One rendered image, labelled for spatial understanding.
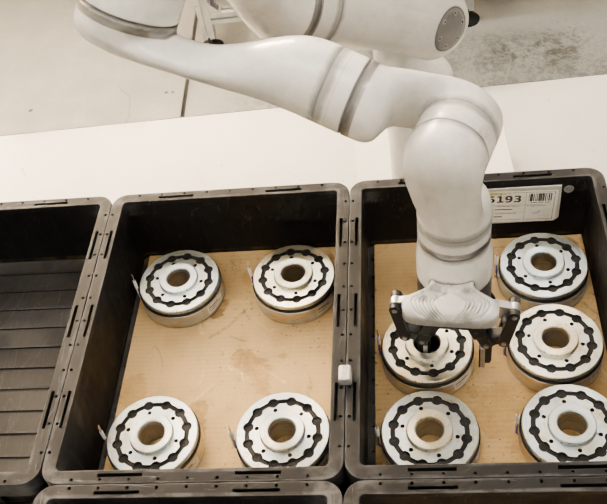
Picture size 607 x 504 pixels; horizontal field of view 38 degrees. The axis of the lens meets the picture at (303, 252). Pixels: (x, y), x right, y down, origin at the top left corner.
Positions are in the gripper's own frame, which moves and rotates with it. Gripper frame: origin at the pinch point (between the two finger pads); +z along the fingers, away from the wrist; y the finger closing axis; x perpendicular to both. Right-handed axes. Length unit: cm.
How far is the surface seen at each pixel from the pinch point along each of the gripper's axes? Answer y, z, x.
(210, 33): 88, 78, -174
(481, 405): -3.2, 2.5, 5.2
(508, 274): -5.6, -0.8, -11.0
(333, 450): 10.3, -7.4, 17.7
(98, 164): 63, 15, -45
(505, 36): -5, 84, -181
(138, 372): 37.1, 2.5, 4.3
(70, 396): 38.8, -7.4, 14.3
